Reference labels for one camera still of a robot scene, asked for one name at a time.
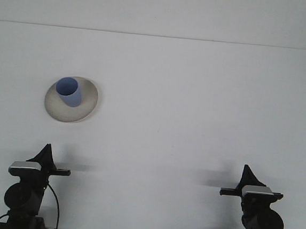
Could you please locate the pale round plate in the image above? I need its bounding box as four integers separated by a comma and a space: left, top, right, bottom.
43, 73, 100, 126

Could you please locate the pale blue cup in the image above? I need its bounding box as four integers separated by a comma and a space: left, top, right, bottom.
53, 76, 84, 109

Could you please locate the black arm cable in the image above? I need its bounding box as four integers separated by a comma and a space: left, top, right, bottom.
41, 182, 63, 229

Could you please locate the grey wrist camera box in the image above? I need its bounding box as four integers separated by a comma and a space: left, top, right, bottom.
7, 160, 42, 178
241, 184, 275, 200

